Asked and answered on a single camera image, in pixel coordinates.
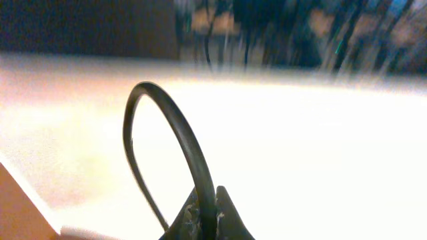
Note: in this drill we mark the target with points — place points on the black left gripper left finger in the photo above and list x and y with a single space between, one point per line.
186 225

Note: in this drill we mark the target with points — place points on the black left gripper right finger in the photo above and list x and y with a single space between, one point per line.
229 223

